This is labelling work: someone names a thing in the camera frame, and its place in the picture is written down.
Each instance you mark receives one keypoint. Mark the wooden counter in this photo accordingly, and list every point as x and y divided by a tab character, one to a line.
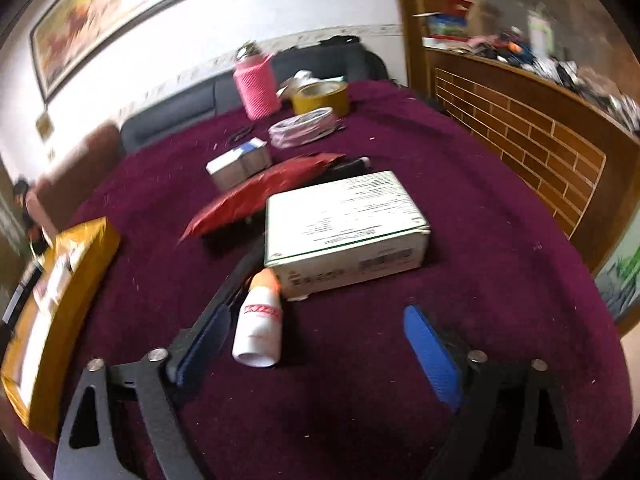
500	125

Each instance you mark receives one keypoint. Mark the yellow tape roll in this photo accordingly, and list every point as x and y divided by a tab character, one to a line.
320	100

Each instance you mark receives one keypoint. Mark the red foil packet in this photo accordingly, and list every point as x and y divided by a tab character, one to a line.
240	200

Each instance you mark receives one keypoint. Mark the bottle in pink knitted sleeve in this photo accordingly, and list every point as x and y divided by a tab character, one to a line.
257	87

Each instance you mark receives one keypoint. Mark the framed wall painting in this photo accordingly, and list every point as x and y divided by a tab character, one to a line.
100	10

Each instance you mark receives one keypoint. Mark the blue white small box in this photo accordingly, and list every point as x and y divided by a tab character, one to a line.
235	165

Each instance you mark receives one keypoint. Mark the gold cardboard box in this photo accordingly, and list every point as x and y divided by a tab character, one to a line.
85	280

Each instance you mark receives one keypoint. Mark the black leather sofa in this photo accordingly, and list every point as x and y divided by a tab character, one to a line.
170	110

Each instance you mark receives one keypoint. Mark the beige green-edged carton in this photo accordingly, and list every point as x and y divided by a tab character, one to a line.
340	225

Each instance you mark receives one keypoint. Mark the colourful cardboard carton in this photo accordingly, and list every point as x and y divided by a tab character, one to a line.
447	22

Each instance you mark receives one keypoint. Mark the pile of clutter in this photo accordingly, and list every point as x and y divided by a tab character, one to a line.
560	70

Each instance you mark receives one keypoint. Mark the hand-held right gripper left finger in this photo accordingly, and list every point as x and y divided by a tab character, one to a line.
205	345

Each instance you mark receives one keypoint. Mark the white bottle orange cap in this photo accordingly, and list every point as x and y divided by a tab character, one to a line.
255	330

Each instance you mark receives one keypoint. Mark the black marker red end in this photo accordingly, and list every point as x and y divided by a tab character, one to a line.
345	166

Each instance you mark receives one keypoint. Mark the brown upholstered chair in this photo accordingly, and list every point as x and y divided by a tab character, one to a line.
80	160

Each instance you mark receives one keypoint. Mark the gold wall plaque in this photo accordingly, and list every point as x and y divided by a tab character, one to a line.
44	126

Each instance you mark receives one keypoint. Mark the green white bag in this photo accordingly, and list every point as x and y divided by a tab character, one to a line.
620	280

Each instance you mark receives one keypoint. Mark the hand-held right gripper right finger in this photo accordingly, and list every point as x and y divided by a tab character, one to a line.
432	355

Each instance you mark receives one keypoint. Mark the wooden door frame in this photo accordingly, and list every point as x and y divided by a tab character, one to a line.
415	20

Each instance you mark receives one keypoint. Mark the maroon tablecloth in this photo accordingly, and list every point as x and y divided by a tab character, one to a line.
360	385

